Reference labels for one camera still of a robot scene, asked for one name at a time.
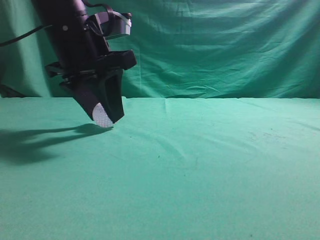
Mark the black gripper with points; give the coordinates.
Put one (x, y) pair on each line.
(77, 61)

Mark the white dimpled ball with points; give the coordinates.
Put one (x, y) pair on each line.
(100, 116)

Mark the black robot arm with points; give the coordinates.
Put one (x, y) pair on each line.
(65, 22)

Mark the green backdrop curtain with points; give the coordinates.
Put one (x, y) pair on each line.
(221, 48)

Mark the green table cloth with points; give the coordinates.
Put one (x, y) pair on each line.
(171, 169)

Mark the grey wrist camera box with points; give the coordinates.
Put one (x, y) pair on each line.
(101, 24)

